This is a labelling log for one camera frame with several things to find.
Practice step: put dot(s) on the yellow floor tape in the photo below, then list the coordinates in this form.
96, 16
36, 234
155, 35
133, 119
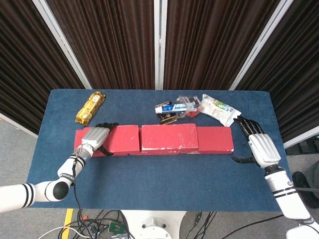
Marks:
67, 221

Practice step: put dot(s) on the white printed snack pouch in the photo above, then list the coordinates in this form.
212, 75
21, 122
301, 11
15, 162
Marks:
219, 110

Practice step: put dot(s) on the green circuit board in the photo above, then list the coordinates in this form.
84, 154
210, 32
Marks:
115, 227

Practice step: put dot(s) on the red rectangular block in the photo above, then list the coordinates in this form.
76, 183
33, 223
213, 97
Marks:
215, 139
79, 139
122, 138
169, 137
154, 153

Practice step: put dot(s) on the brown pleated partition panel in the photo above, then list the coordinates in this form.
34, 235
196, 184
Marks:
207, 42
25, 62
112, 42
294, 74

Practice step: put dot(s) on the small red item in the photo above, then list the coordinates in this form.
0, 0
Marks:
192, 114

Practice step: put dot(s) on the blue felt table cloth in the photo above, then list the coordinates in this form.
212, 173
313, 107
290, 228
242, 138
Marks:
162, 179

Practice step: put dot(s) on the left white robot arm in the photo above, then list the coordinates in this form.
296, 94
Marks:
67, 171

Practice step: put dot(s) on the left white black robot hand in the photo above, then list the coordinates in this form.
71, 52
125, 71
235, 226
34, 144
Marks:
96, 137

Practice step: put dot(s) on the clear plastic box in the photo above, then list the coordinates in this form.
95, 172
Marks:
190, 102

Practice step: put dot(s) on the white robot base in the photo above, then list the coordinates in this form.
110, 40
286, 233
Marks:
153, 225

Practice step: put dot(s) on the gold foil snack pack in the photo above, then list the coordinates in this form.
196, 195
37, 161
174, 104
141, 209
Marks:
90, 108

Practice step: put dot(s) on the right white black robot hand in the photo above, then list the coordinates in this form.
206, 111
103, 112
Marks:
265, 149

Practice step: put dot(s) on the blue white toothpaste box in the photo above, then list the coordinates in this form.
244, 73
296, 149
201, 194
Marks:
169, 108

